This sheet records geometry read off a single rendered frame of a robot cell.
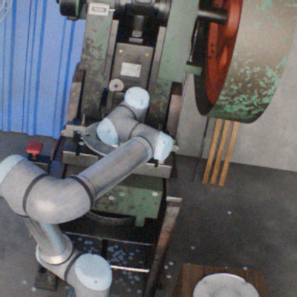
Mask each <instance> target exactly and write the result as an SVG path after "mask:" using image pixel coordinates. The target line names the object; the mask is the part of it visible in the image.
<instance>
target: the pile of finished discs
mask: <svg viewBox="0 0 297 297"><path fill-rule="evenodd" d="M193 297H260V296H259V294H258V291H256V289H255V288H254V287H253V286H252V285H251V284H250V283H249V284H248V283H247V282H246V281H245V280H244V279H242V278H241V277H237V276H236V275H229V274H225V273H223V274H213V275H208V276H207V277H205V278H203V280H202V281H199V282H197V284H196V287H195V288H194V291H193Z"/></svg>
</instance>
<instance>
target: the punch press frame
mask: <svg viewBox="0 0 297 297"><path fill-rule="evenodd" d="M92 2H100V3H109V4H110V9H115V11H114V12H112V11H109V14H108V16H106V15H95V14H89V8H90V4H91V3H92ZM119 4H120V0H86V15H87V18H86V26H85V29H84V41H83V44H82V50H81V58H80V66H79V70H82V69H84V70H86V73H85V81H84V89H83V97H82V105H81V109H80V119H82V117H83V114H87V119H86V121H88V120H94V121H100V117H101V112H99V106H100V102H101V95H102V92H103V91H106V90H107V88H103V87H102V81H103V75H104V64H105V63H106V57H107V51H108V40H109V39H110V33H111V22H112V19H113V16H116V15H118V10H119ZM199 7H200V0H166V5H165V9H164V16H163V19H162V22H164V23H165V24H166V27H167V29H166V35H165V39H164V43H163V47H162V54H161V58H160V62H159V69H158V73H157V77H156V82H155V89H154V93H153V94H149V93H148V95H149V112H148V118H145V119H144V121H145V122H146V125H147V126H149V127H150V128H154V129H156V130H158V126H159V124H162V130H163V126H164V121H165V117H166V110H167V107H168V103H169V96H170V92H171V88H172V82H173V81H175V82H180V83H182V82H183V74H184V71H185V68H186V62H187V58H188V56H187V55H188V52H189V46H190V43H191V36H192V33H193V30H194V28H195V26H196V21H197V18H198V15H199V13H198V11H199ZM154 13H155V14H156V17H157V12H154ZM156 17H155V20H154V22H153V24H152V28H151V29H150V31H149V32H146V36H147V37H148V38H150V39H154V38H155V31H156V27H157V23H158V19H157V18H156ZM127 33H129V29H127V28H126V27H125V14H124V15H121V22H120V24H119V29H118V34H121V35H124V34H127ZM87 168H89V167H84V166H75V165H68V169H67V174H66V176H65V178H67V177H68V176H71V175H75V176H77V175H79V174H80V173H82V172H83V171H84V170H85V169H87ZM120 192H121V193H125V195H124V196H121V195H119V193H120ZM152 192H157V193H158V194H159V195H158V196H153V195H152ZM162 193H163V181H162V178H159V177H153V176H142V175H136V174H131V175H130V176H127V177H126V178H124V179H123V180H122V181H120V182H119V183H118V184H117V185H116V186H114V187H113V188H111V189H110V190H108V191H107V192H106V193H105V194H104V195H103V194H102V195H101V196H100V197H99V198H98V199H96V200H95V201H94V206H93V207H92V209H91V210H99V211H105V212H112V213H117V214H123V215H129V216H135V226H140V227H143V226H144V222H145V218H146V217H147V218H153V219H157V217H158V213H159V207H160V203H161V199H162ZM109 196H113V197H114V198H115V199H114V200H110V199H109V198H108V197H109ZM109 265H110V266H111V268H113V269H118V270H126V271H137V272H144V273H149V268H139V267H132V266H125V265H116V264H113V263H109Z"/></svg>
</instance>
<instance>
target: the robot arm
mask: <svg viewBox="0 0 297 297"><path fill-rule="evenodd" d="M148 105H149V94H148V93H147V92H146V91H145V90H143V89H142V88H140V87H133V88H130V89H129V90H128V91H127V92H126V95H125V99H124V101H123V102H122V103H121V104H119V105H118V107H117V108H116V109H115V110H114V111H112V112H111V113H110V114H109V115H108V116H107V117H106V118H104V120H103V121H102V122H101V123H100V124H99V125H98V126H97V132H96V138H97V139H98V140H99V141H103V142H104V143H106V144H108V145H113V144H115V143H116V142H118V147H117V149H115V150H114V151H113V152H111V153H110V154H108V155H106V156H105V157H104V158H102V159H101V160H99V161H98V162H96V163H94V164H93V165H92V166H90V167H89V168H87V169H85V170H84V171H83V172H82V173H80V174H79V175H77V176H75V175H71V176H68V177H67V178H65V179H57V178H55V177H53V176H52V175H50V174H49V173H47V172H46V171H44V170H42V169H41V168H39V167H38V166H36V165H34V164H33V163H32V162H30V161H29V160H28V159H26V158H23V157H22V156H20V155H11V156H9V157H8V158H5V159H4V160H3V161H2V162H1V164H0V195H1V196H3V197H4V198H5V200H6V201H7V202H8V204H9V205H10V207H11V209H12V211H13V212H14V214H16V215H17V216H18V217H21V218H23V220H24V221H25V223H26V224H27V226H28V228H29V229H30V231H31V232H32V235H33V236H34V238H35V240H36V242H37V247H36V250H37V251H36V257H37V259H38V261H39V262H40V263H41V264H42V265H43V266H44V267H46V268H48V269H49V270H50V271H51V272H53V273H54V274H56V275H57V276H59V277H60V278H61V279H62V280H64V281H66V282H67V283H69V284H70V285H72V286H73V287H74V293H73V294H72V296H71V297H109V293H110V286H111V282H112V273H111V266H110V265H109V263H108V262H107V261H105V260H104V259H103V258H102V257H101V256H98V255H96V254H94V255H91V254H84V253H82V251H80V250H78V249H77V248H75V247H74V246H73V244H72V242H71V240H70V239H69V237H68V236H67V235H65V234H63V233H61V230H60V229H59V227H58V223H62V222H64V223H65V222H67V221H70V220H73V219H77V218H78V217H80V216H82V215H83V214H85V213H86V212H88V211H89V210H90V209H92V207H93V206H94V201H95V200H96V199H98V198H99V197H100V196H101V195H102V194H103V195H104V194H105V193H106V192H107V191H108V190H110V189H111V188H113V187H114V186H116V185H117V184H118V183H119V182H120V181H122V180H123V179H124V178H126V177H127V176H130V175H131V173H132V172H134V171H135V170H136V169H137V168H139V167H140V166H141V165H143V164H144V163H145V162H147V161H148V160H149V159H150V158H155V159H158V160H164V159H166V158H167V156H168V155H169V153H170V152H171V148H172V138H171V137H170V136H168V135H167V134H165V133H163V132H162V131H158V130H156V129H154V128H150V127H149V126H147V125H146V122H145V121H144V119H145V113H146V110H147V107H148Z"/></svg>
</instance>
